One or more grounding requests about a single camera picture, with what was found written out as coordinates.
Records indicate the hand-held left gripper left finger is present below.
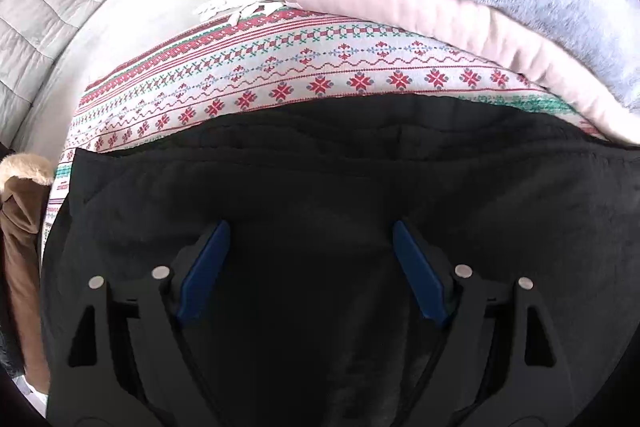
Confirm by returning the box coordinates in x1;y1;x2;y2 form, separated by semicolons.
47;219;232;427

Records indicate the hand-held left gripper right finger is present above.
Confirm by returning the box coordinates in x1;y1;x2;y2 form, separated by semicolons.
392;219;576;427

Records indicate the black quilted long coat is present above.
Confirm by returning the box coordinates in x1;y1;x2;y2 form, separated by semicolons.
40;94;640;427

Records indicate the brown folded coat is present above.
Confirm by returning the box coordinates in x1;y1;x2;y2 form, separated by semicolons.
0;152;56;395

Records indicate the patterned red green blanket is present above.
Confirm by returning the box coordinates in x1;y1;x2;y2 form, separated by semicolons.
42;4;606;258

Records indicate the white bed sheet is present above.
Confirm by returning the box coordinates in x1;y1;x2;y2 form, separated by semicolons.
15;0;241;158

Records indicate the pale pink blanket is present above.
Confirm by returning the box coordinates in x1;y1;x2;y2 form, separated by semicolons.
260;0;640;148

